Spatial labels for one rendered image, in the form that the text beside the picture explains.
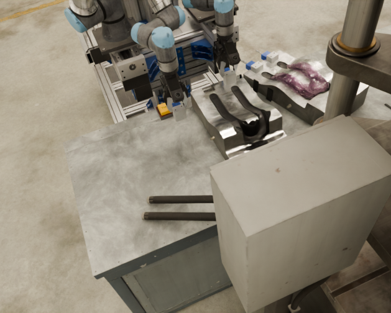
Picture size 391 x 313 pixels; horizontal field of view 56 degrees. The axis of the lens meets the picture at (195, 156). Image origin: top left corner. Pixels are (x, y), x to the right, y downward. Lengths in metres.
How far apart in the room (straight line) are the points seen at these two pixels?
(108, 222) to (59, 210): 1.19
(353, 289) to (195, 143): 0.82
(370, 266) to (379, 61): 0.77
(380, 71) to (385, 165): 0.19
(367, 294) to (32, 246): 1.93
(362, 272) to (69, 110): 2.58
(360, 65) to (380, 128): 0.27
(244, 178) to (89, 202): 0.98
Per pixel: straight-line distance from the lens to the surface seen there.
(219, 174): 0.66
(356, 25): 0.79
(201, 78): 2.89
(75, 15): 1.74
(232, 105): 1.65
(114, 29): 1.87
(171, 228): 1.39
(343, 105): 0.91
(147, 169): 1.57
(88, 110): 3.21
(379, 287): 1.36
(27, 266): 2.52
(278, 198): 0.64
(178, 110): 1.54
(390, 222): 1.17
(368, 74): 0.80
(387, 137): 1.01
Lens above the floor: 2.00
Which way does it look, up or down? 50 degrees down
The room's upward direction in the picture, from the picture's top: 10 degrees counter-clockwise
